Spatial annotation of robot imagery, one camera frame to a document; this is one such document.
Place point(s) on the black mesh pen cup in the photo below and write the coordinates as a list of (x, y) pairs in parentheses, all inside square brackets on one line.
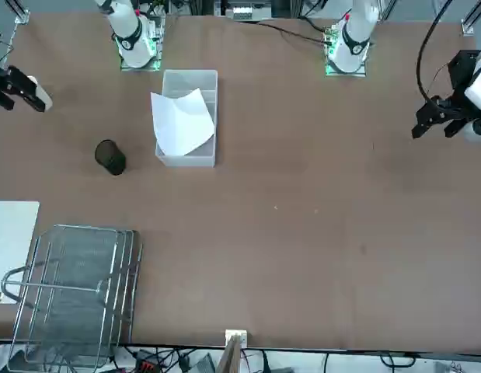
[(113, 163)]

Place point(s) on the translucent plastic storage bin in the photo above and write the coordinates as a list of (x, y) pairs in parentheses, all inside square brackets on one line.
[(185, 161)]

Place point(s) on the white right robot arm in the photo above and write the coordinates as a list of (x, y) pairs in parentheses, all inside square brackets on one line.
[(127, 27)]

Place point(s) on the white clipboard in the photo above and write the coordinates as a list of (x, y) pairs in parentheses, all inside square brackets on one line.
[(11, 241)]

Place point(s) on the silver mesh file organizer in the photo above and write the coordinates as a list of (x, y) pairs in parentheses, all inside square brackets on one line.
[(81, 256)]

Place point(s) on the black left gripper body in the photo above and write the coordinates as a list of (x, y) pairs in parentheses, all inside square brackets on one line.
[(461, 70)]

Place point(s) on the grey power strip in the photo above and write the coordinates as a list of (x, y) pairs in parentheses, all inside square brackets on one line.
[(244, 13)]

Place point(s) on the dark grey adapter box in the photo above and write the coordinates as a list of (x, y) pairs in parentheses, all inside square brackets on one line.
[(203, 365)]

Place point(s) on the small white table bracket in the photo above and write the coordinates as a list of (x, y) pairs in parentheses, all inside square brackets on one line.
[(236, 333)]

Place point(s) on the aluminium frame profile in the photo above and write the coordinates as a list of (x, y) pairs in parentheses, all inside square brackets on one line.
[(22, 15), (468, 25)]

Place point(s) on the camera mounting post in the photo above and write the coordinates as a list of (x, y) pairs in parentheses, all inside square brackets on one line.
[(230, 357)]

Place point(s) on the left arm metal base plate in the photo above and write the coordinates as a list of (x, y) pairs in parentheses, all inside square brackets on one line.
[(360, 73)]

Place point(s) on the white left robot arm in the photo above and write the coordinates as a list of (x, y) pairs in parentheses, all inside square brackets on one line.
[(356, 23)]

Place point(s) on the white A4 paper sheet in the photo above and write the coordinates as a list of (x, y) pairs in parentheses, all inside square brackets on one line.
[(182, 128)]

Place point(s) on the black red power strip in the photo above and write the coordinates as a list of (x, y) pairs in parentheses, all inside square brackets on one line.
[(147, 366)]

